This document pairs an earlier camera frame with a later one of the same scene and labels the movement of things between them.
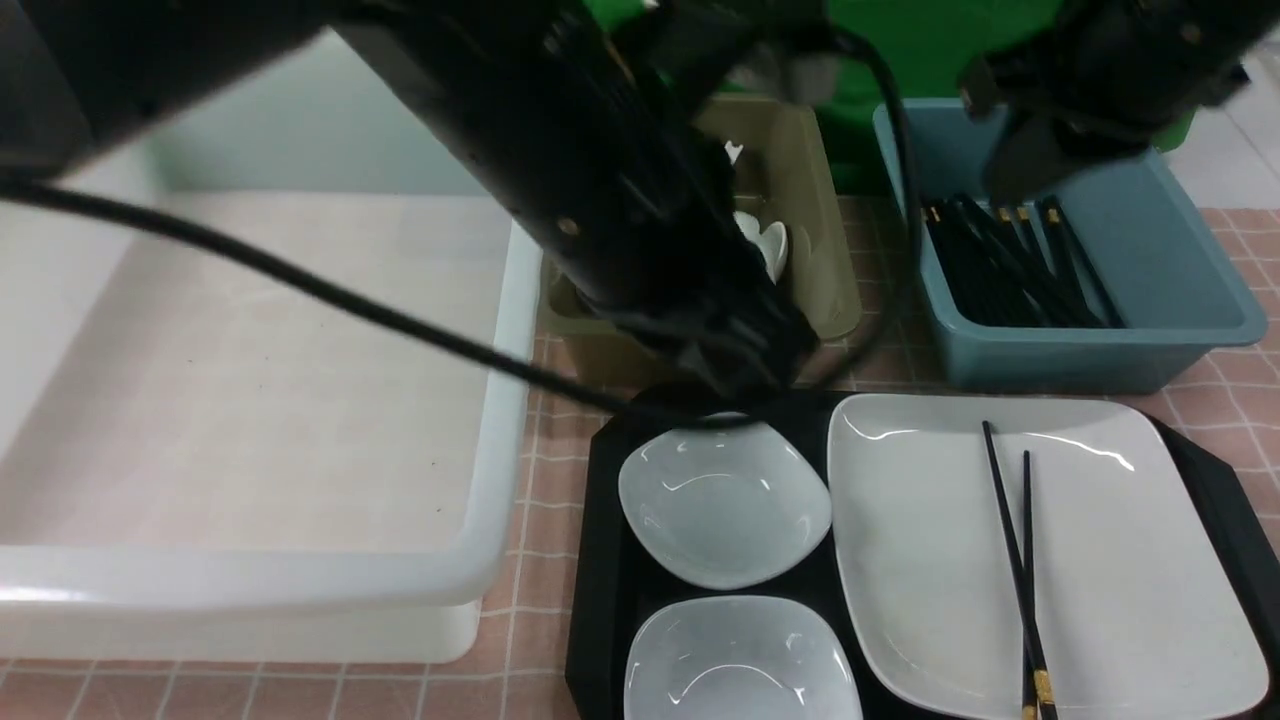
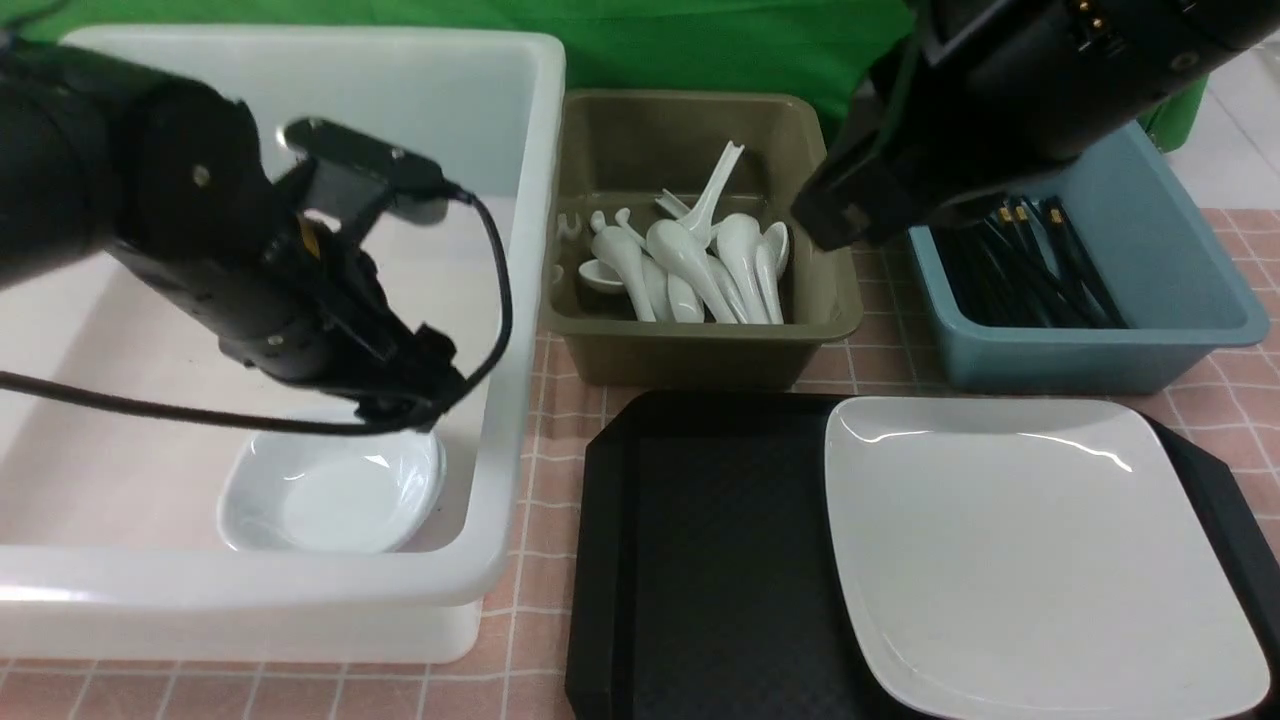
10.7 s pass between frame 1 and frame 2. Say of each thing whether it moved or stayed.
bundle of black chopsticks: stayed
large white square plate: stayed
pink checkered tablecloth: stayed
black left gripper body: moved
